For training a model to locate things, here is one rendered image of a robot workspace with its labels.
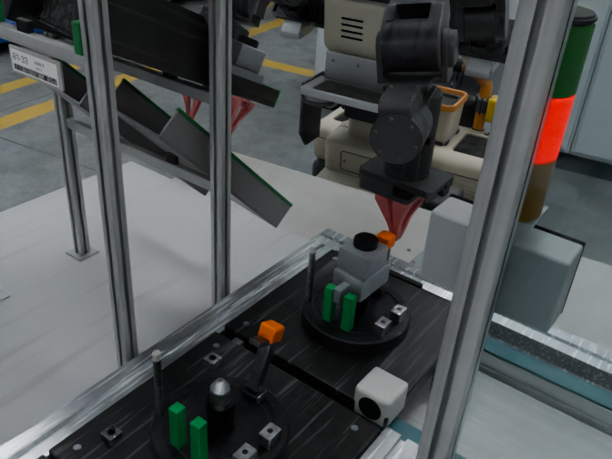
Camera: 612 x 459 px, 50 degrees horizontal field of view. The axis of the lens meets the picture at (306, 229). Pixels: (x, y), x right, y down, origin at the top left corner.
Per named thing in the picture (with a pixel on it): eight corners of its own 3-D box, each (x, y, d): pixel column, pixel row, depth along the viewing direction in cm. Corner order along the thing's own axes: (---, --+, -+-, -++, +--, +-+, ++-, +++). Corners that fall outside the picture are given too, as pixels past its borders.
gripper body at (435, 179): (428, 207, 77) (438, 149, 73) (356, 180, 82) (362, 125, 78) (453, 188, 82) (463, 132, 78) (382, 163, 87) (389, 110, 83)
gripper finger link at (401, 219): (399, 256, 83) (409, 190, 78) (351, 236, 86) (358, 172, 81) (424, 234, 87) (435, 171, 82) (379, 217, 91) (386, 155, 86)
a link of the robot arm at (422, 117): (458, 25, 72) (382, 26, 75) (439, 51, 63) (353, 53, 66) (458, 127, 78) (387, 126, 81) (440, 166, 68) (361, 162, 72)
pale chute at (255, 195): (224, 196, 108) (239, 173, 109) (277, 229, 100) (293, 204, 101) (103, 105, 86) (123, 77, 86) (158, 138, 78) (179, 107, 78)
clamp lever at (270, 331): (252, 382, 71) (271, 318, 69) (266, 391, 70) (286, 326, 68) (231, 390, 68) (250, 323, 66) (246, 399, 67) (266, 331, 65)
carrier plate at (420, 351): (330, 259, 101) (331, 247, 100) (474, 325, 89) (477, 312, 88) (223, 337, 84) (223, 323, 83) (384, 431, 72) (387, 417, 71)
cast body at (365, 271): (360, 268, 86) (366, 221, 82) (388, 281, 84) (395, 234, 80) (321, 295, 80) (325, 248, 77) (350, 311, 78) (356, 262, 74)
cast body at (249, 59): (238, 88, 93) (255, 40, 91) (257, 97, 90) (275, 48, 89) (192, 73, 86) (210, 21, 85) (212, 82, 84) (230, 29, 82)
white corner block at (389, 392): (372, 389, 78) (375, 363, 75) (405, 408, 75) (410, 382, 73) (350, 412, 74) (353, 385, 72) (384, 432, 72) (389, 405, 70)
